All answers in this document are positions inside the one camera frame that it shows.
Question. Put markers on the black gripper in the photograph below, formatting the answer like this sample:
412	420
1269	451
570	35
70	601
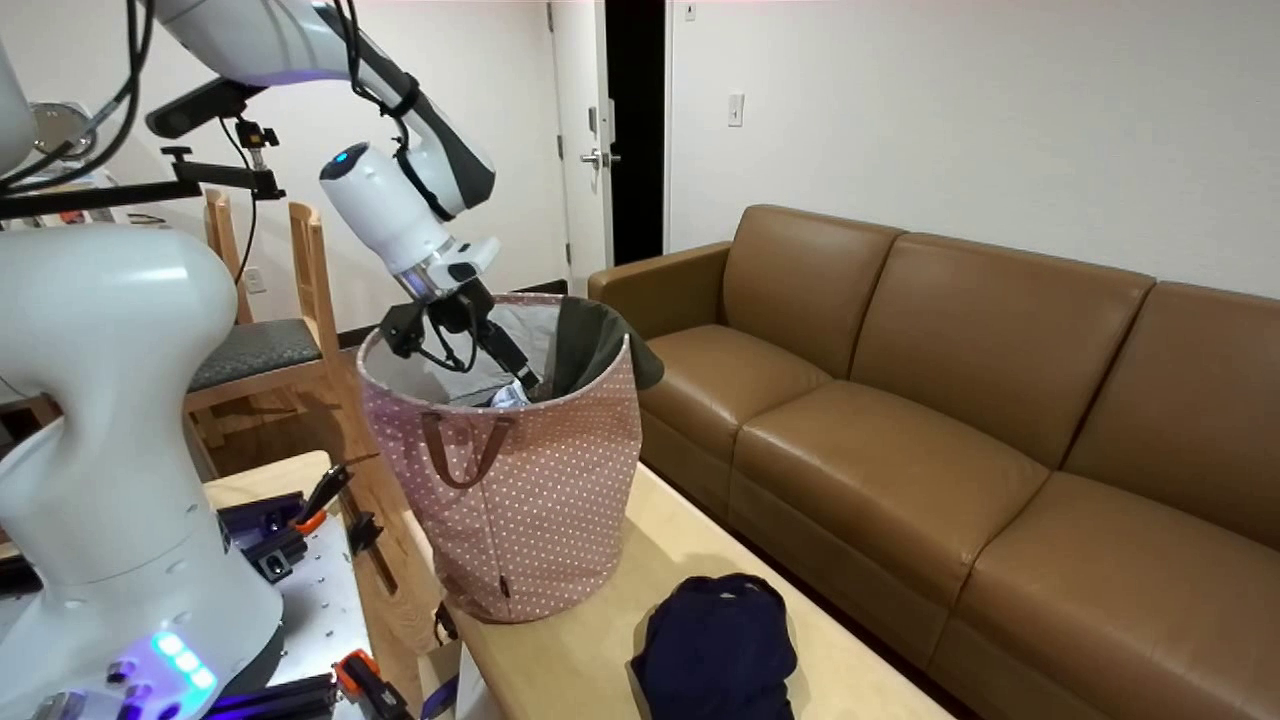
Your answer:
464	315

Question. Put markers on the checked blue white garment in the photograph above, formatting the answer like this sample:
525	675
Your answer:
509	397

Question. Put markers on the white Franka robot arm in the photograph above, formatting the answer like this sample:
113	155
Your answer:
107	400

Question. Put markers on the pink polka dot laundry basket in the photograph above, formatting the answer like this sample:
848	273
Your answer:
533	506

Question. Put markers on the dark navy garment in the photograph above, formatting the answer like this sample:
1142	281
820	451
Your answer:
713	655

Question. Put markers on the black orange clamp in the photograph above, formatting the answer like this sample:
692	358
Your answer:
370	682
326	488

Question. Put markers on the wooden chair with grey seat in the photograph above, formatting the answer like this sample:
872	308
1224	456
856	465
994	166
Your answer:
266	361

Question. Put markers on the wooden robot mounting table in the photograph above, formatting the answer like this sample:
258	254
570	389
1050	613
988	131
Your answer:
335	601

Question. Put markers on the white room door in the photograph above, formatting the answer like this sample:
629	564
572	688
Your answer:
579	94

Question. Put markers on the brown cardboard box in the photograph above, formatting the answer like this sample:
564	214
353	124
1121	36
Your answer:
962	441

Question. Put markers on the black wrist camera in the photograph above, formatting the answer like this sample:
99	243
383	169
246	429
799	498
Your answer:
411	332

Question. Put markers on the white wall light switch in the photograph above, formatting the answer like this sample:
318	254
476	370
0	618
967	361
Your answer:
736	109

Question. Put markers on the black stereo camera bar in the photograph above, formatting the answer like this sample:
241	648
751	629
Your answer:
201	104

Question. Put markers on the black camera boom stand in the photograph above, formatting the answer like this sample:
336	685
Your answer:
132	189

